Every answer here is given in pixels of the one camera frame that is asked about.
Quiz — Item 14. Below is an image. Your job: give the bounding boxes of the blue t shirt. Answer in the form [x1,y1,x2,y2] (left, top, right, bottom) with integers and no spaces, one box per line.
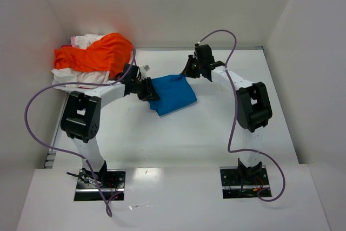
[149,74,197,116]

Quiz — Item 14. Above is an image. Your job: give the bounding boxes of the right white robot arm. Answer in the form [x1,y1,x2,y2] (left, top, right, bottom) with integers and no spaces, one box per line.
[182,43,272,154]

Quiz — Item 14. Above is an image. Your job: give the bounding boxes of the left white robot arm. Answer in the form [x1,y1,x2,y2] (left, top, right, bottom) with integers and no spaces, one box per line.
[60,63,160,186]

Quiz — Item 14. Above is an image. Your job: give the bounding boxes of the orange t shirt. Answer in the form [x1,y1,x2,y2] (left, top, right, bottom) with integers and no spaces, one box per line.
[54,32,134,77]

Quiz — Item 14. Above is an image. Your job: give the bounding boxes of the white t shirt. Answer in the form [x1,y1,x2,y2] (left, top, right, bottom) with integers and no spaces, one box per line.
[51,34,110,84]

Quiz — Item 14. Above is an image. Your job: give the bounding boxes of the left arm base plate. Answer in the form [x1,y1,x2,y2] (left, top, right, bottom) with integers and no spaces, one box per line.
[74,169,126,202]

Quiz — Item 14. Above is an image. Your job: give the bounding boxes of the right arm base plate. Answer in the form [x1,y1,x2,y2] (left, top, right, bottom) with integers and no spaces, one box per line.
[219,167,272,199]

